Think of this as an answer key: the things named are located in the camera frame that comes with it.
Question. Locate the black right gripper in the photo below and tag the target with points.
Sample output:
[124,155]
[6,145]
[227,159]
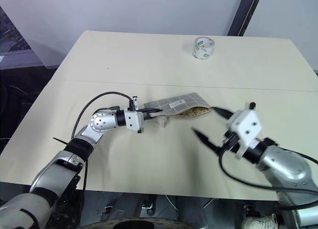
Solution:
[229,142]

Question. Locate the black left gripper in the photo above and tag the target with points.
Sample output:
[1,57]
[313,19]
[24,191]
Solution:
[146,115]

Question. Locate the grey grid pouch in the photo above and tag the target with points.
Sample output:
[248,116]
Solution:
[183,102]

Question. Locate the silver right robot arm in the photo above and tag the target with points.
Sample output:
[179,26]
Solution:
[285,164]

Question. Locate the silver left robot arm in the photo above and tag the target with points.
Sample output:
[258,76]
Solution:
[99,123]

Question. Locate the clear zipper pull tab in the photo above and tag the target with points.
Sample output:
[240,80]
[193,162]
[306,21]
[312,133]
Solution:
[164,121]

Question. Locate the cream tablecloth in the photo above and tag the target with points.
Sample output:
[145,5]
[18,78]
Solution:
[159,149]

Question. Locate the clear tape roll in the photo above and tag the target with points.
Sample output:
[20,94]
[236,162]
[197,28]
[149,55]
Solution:
[203,48]

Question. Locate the white sneaker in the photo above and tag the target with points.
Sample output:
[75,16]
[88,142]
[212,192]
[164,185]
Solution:
[261,222]

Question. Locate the dark vertical pole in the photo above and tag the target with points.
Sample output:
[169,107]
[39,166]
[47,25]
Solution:
[242,13]

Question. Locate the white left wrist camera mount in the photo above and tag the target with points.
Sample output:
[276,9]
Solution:
[131,121]

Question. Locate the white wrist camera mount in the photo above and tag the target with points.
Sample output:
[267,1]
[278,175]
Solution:
[131,121]
[244,129]

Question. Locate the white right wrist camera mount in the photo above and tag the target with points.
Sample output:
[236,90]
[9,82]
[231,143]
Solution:
[244,129]

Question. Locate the dark window with grey frame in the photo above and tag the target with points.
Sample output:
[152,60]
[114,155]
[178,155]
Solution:
[10,35]

